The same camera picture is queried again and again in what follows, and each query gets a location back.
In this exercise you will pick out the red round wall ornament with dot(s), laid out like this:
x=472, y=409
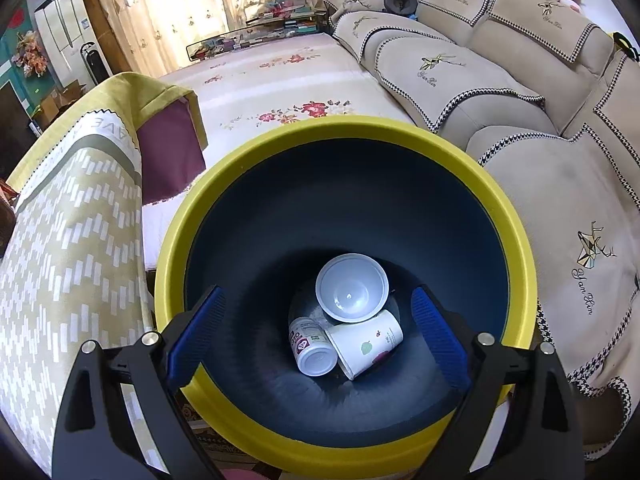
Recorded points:
x=16, y=21

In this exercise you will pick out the orange flower decoration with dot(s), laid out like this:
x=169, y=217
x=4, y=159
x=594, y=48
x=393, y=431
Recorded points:
x=31, y=55

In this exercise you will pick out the cream patterned curtain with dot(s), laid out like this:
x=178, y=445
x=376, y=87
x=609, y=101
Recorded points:
x=175, y=0

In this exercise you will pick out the black television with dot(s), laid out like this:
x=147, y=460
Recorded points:
x=12, y=130

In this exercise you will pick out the white plastic bowl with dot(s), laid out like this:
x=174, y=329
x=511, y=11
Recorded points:
x=350, y=285

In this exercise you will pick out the beige embroidered sofa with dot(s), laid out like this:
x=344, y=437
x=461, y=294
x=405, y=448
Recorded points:
x=500, y=105

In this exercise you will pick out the white tall cabinet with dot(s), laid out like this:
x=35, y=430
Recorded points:
x=57, y=25

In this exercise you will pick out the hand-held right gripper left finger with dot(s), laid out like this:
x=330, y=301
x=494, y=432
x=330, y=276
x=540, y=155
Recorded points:
x=197, y=340

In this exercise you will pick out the yellow trash bin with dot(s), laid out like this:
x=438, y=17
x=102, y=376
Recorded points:
x=350, y=185

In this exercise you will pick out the black yellow plush toy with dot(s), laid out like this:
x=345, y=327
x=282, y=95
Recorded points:
x=625, y=46

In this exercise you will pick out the cardboard boxes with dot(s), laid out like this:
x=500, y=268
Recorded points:
x=60, y=102

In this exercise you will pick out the black round cushion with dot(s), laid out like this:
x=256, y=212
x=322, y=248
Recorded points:
x=400, y=2

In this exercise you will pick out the white plastic bottle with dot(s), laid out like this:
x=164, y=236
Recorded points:
x=312, y=355

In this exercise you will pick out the green white patterned tablecloth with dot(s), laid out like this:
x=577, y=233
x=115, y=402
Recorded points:
x=75, y=240

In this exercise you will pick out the patterned brown rug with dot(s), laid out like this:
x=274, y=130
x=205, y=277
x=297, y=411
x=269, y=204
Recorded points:
x=210, y=440

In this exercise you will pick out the white printed paper cup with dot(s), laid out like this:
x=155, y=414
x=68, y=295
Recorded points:
x=360, y=345

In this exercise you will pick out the glass coffee table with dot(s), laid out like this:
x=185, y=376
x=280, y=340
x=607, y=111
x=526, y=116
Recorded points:
x=225, y=45

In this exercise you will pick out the floral cream mat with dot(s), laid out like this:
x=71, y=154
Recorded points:
x=280, y=85

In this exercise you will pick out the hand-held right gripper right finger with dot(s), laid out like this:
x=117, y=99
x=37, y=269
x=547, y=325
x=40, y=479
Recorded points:
x=435, y=335

